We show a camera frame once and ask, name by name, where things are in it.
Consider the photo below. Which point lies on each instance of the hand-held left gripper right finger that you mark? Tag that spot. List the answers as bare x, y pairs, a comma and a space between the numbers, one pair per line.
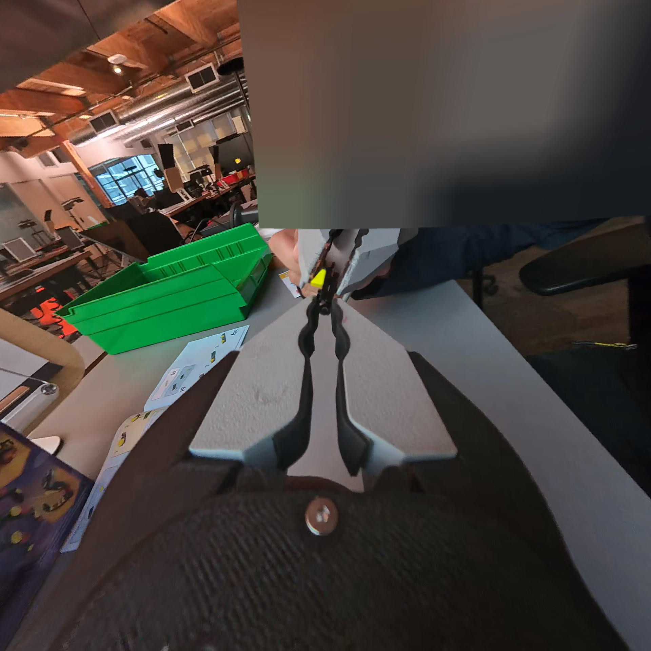
396, 402

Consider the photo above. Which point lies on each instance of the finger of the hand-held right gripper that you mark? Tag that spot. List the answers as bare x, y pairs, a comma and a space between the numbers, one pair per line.
310, 254
374, 244

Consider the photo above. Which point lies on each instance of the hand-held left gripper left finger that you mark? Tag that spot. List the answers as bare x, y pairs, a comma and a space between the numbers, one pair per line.
254, 396

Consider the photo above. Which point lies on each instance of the black and yellow lego piece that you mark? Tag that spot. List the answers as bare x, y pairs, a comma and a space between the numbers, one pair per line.
319, 278

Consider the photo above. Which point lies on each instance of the person's right forearm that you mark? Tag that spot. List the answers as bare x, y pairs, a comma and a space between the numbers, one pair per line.
483, 249

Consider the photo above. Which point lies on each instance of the lego instruction booklet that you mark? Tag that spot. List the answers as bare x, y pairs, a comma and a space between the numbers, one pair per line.
203, 356

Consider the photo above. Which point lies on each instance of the purple lego box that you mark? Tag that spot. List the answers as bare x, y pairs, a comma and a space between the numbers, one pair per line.
35, 508

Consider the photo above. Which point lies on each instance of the person's right hand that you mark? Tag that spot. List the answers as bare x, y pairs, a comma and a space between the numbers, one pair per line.
284, 252

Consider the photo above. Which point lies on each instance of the small printed leaflet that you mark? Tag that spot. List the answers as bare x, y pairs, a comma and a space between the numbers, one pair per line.
289, 284

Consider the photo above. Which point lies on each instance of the black office chair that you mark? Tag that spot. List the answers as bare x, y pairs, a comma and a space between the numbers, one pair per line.
152, 231

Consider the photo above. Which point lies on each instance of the rounded wooden tray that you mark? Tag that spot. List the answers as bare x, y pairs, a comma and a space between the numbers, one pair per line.
61, 346

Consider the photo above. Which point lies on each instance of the arched window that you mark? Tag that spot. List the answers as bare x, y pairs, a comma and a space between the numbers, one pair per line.
124, 178

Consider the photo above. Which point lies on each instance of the white ceiling vent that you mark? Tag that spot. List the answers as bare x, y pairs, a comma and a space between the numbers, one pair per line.
202, 77
104, 121

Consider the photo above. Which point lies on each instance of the black chair armrest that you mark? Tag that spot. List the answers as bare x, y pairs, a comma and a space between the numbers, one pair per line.
585, 269

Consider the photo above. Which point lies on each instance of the small white flat stand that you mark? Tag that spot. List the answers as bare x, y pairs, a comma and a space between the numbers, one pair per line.
46, 444

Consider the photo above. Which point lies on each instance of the silver metal clip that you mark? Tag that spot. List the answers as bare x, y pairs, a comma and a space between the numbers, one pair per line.
30, 407

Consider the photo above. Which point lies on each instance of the white printed paper sheet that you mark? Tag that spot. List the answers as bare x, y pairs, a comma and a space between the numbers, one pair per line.
20, 356

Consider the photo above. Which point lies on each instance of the long wooden workbench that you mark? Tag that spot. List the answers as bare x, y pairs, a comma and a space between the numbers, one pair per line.
40, 267

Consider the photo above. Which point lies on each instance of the white framed panel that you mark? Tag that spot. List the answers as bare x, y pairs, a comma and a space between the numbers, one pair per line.
16, 249

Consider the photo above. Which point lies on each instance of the silver air duct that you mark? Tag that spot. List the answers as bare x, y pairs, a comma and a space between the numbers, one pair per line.
168, 109

